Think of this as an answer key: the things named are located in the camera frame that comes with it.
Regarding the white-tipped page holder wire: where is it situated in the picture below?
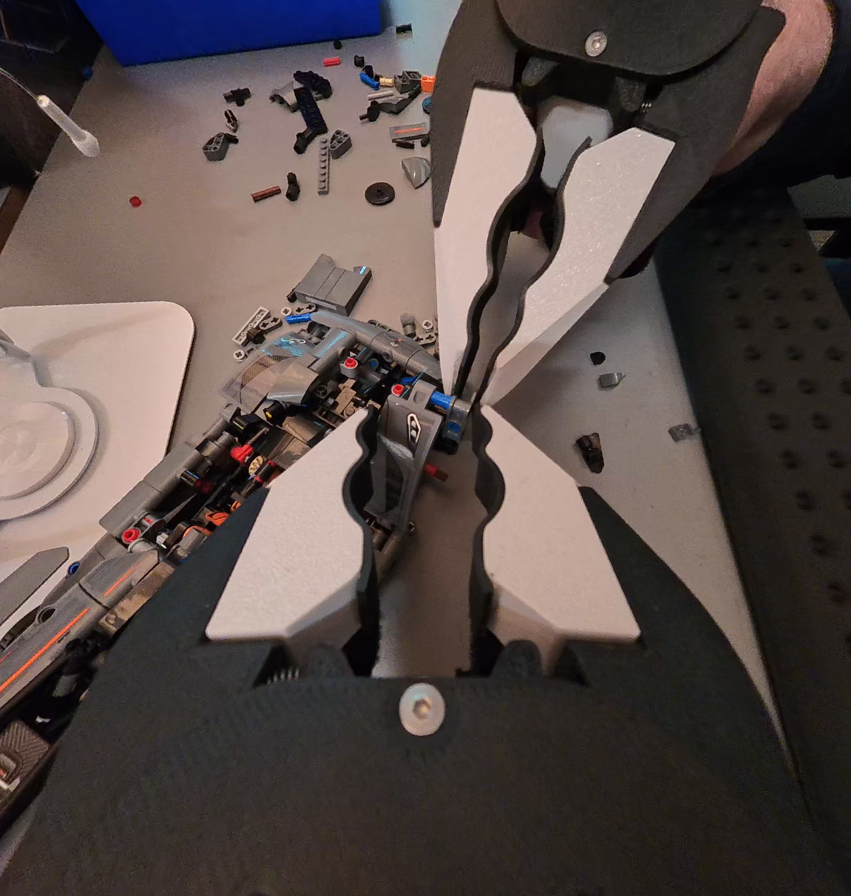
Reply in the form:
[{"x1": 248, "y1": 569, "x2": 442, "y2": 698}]
[{"x1": 0, "y1": 56, "x2": 101, "y2": 158}]

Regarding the person's right forearm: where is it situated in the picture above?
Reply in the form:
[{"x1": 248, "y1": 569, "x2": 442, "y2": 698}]
[{"x1": 709, "y1": 0, "x2": 851, "y2": 186}]

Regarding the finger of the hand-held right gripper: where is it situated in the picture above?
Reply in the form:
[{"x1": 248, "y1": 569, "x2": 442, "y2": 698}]
[
  {"x1": 432, "y1": 85, "x2": 544, "y2": 396},
  {"x1": 466, "y1": 126, "x2": 677, "y2": 407}
]

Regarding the grey lego car model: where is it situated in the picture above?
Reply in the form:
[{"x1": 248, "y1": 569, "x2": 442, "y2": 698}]
[{"x1": 0, "y1": 311, "x2": 468, "y2": 736}]

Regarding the black lego connector blue pin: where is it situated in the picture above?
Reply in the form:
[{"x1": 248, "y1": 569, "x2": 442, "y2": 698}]
[{"x1": 429, "y1": 388, "x2": 472, "y2": 442}]

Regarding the blue plastic storage bin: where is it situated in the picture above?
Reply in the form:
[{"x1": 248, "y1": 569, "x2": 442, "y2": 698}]
[{"x1": 74, "y1": 0, "x2": 384, "y2": 66}]

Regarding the cluster of small lego connectors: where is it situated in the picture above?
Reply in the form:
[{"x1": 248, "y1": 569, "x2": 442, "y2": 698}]
[{"x1": 231, "y1": 304, "x2": 314, "y2": 363}]

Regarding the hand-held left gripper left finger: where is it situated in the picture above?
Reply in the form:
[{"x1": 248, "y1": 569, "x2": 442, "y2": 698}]
[{"x1": 206, "y1": 406, "x2": 381, "y2": 673}]

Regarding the pile of loose lego pieces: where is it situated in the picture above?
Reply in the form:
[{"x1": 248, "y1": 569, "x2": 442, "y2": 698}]
[{"x1": 202, "y1": 21, "x2": 440, "y2": 209}]

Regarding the white rounded base plate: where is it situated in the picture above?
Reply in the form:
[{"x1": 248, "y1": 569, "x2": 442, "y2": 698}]
[{"x1": 0, "y1": 301, "x2": 195, "y2": 659}]

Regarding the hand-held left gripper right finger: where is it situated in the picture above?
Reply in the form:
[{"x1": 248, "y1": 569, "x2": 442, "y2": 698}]
[{"x1": 469, "y1": 405, "x2": 641, "y2": 659}]

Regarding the dark grey lego panel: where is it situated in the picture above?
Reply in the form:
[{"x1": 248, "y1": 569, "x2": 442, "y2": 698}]
[{"x1": 287, "y1": 253, "x2": 372, "y2": 317}]

